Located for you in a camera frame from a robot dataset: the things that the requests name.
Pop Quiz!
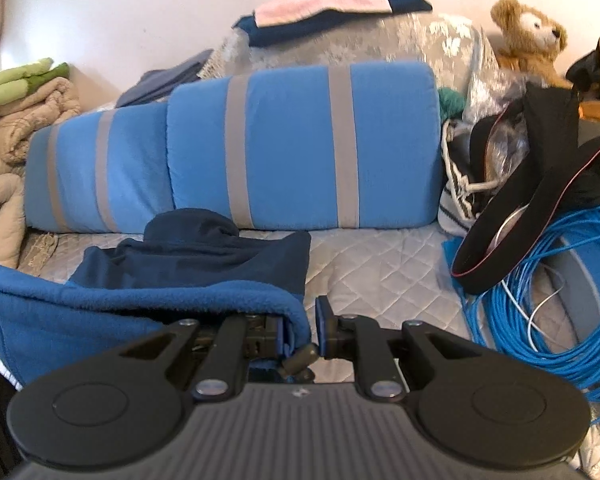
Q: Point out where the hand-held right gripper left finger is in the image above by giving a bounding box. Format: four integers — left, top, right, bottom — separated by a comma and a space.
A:
117, 312, 288, 403

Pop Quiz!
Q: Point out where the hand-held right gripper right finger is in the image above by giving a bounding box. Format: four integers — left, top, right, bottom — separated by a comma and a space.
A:
315, 295, 473, 403

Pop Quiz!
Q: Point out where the blue fleece jacket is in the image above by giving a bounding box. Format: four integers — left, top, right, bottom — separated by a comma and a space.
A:
0, 208, 317, 387

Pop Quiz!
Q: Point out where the grey quilted bedspread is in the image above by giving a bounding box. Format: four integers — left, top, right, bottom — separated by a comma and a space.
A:
20, 220, 600, 477

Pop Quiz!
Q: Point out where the blue grey-striped pillow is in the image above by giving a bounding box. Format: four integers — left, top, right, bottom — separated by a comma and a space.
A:
24, 102, 177, 235
166, 61, 443, 231

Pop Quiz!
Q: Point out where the teal cloth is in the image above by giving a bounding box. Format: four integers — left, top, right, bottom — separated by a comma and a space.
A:
437, 87, 467, 122

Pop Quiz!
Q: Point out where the grey-blue folded cloth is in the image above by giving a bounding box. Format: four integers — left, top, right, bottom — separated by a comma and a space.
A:
115, 49, 215, 108

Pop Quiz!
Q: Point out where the clear plastic bag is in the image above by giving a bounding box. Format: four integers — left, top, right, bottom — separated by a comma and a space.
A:
465, 72, 531, 181

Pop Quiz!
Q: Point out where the grey floral cushion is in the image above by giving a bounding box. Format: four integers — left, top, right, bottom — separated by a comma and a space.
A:
200, 12, 501, 126

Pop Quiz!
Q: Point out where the navy folded cloth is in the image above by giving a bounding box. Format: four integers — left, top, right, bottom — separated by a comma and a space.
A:
232, 0, 433, 48

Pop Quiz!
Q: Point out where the pink towel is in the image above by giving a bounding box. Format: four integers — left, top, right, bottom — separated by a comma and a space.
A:
254, 0, 393, 27

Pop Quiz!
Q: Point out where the beige comforter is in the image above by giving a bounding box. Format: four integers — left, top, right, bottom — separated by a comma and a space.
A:
0, 76, 83, 268

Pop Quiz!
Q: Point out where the brown teddy bear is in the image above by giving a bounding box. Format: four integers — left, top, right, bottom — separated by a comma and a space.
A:
490, 0, 573, 88

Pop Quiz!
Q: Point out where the white striped drawstring bag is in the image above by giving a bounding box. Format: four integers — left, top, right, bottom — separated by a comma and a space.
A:
437, 119, 501, 235

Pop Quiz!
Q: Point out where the blue cable coil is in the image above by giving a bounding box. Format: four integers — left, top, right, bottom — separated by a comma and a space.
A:
442, 205, 600, 426

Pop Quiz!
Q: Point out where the white cable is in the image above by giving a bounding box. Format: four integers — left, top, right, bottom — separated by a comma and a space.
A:
495, 205, 567, 356

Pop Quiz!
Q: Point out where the black bag with pink-trimmed strap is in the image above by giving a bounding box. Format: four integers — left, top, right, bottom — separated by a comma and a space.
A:
452, 82, 600, 296

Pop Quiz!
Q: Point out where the dark bag with brown strap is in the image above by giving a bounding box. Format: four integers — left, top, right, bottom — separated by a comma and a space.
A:
566, 35, 600, 127

